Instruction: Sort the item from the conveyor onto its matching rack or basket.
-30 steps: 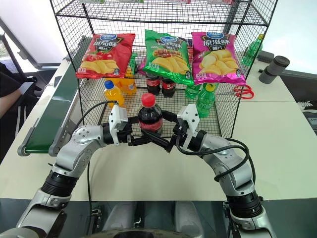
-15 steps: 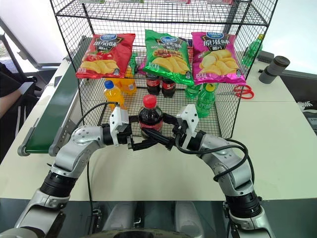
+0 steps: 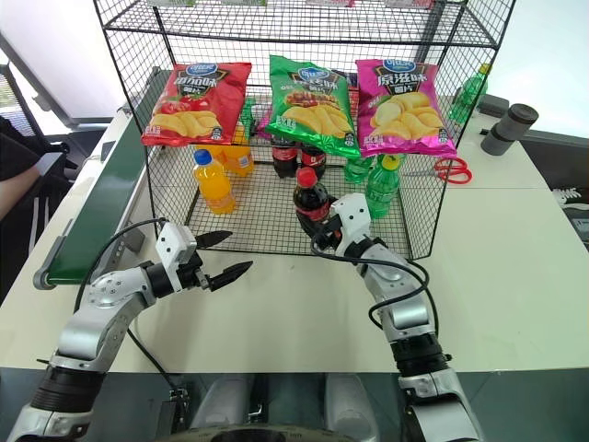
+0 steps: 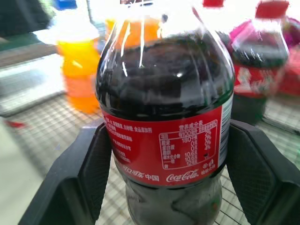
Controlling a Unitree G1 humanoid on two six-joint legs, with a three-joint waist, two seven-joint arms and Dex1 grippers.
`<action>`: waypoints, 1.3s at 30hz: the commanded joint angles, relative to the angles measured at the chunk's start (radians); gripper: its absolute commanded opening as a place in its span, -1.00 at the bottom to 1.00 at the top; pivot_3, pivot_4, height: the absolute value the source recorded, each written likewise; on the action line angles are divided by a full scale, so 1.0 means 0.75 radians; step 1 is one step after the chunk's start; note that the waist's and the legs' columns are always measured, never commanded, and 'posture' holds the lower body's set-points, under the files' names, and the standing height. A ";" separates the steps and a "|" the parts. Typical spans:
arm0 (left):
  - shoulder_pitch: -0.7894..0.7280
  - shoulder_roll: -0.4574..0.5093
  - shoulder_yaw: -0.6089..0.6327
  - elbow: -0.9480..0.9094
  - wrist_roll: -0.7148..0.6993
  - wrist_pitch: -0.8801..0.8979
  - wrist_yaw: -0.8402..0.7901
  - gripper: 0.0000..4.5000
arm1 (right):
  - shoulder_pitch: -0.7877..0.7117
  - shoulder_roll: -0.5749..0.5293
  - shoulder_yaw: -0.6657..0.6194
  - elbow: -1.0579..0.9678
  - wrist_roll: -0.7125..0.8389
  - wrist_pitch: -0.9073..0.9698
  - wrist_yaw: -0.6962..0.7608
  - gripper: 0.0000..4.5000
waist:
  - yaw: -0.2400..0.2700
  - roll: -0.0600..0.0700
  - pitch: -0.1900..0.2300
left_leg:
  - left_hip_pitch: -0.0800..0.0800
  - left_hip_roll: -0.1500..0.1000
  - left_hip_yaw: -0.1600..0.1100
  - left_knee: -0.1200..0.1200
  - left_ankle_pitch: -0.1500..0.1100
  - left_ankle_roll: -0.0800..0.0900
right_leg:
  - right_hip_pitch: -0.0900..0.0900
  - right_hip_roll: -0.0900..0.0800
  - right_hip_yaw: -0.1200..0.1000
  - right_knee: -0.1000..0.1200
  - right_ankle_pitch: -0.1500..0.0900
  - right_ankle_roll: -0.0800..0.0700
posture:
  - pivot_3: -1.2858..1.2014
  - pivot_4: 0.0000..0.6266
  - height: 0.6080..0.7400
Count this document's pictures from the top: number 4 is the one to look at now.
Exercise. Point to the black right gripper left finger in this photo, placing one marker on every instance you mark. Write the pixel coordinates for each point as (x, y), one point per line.
(70, 182)

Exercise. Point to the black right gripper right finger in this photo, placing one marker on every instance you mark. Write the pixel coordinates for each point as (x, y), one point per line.
(260, 178)

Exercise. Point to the cola bottle with red label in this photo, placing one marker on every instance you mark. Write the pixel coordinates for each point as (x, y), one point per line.
(255, 68)
(164, 112)

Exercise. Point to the orange soda bottle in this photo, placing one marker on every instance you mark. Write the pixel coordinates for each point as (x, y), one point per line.
(78, 70)
(138, 30)

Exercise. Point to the pink snack bag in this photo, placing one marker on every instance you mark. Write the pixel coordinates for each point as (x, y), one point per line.
(291, 63)

